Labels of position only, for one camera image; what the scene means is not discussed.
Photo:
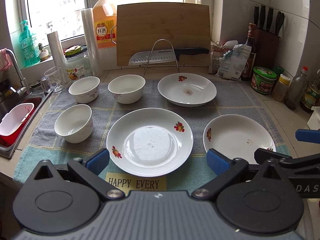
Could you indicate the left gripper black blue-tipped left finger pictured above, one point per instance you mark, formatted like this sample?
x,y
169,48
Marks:
x,y
56,199

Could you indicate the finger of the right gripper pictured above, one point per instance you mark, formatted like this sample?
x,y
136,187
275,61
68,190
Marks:
x,y
302,172
308,135

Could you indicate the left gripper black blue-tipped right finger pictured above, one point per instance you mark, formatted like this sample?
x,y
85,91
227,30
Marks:
x,y
256,199

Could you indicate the white fruit plate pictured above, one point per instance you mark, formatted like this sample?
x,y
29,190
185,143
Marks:
x,y
187,90
237,136
150,142

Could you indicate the white bowl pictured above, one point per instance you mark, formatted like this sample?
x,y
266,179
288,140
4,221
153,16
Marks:
x,y
85,90
127,89
75,124

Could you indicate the white plastic container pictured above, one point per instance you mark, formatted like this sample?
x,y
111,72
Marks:
x,y
314,121

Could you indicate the green labelled oil bottle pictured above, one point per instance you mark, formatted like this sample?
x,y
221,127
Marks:
x,y
311,95

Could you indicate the red capped clear bottle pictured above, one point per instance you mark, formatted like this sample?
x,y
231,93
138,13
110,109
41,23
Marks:
x,y
296,89

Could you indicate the yellow lidded spice jar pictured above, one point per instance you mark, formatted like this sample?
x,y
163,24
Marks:
x,y
280,90

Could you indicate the grey blue checked towel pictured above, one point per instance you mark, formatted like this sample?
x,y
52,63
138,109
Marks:
x,y
232,98

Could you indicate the green capped small jar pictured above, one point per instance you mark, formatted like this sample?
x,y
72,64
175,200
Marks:
x,y
278,70

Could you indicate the green lidded sauce tub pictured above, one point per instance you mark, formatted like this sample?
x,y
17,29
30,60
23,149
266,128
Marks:
x,y
263,80

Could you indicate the red white colander basin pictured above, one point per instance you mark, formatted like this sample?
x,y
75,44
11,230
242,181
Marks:
x,y
14,121

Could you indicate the white clipped food bag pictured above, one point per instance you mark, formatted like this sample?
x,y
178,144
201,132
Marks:
x,y
233,62

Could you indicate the dark soy sauce bottle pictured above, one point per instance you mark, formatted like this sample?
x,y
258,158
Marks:
x,y
246,74

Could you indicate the steel sink faucet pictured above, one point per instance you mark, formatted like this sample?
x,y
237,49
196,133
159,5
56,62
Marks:
x,y
24,89

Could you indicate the clear glass mug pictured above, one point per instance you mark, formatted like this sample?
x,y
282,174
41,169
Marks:
x,y
52,81

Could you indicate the brown knife block with knives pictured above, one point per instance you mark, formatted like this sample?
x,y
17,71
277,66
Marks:
x,y
266,42

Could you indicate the red clipped food bag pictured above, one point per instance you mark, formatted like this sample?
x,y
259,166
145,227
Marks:
x,y
217,51

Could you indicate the glass jar green lid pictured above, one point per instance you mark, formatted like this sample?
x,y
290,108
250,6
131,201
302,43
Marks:
x,y
77,63

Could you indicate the small potted plant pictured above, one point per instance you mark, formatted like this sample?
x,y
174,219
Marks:
x,y
44,53

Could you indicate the green dish soap bottle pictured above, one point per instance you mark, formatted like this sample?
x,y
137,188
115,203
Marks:
x,y
28,45

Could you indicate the pink cloth on faucet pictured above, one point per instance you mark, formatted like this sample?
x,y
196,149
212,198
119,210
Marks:
x,y
5,60

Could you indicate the short clear wrap roll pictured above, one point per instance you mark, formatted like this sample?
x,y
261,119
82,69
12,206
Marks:
x,y
58,56

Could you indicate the tall clear wrap roll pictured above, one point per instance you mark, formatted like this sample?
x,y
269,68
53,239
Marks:
x,y
91,43

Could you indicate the bamboo cutting board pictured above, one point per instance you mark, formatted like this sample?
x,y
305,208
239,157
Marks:
x,y
160,25

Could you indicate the orange cooking wine jug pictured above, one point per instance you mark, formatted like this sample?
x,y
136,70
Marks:
x,y
105,19

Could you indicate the steel wire board rack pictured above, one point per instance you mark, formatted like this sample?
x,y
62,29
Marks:
x,y
162,55

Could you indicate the black handled kitchen knife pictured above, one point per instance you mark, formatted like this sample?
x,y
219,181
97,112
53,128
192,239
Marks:
x,y
140,58

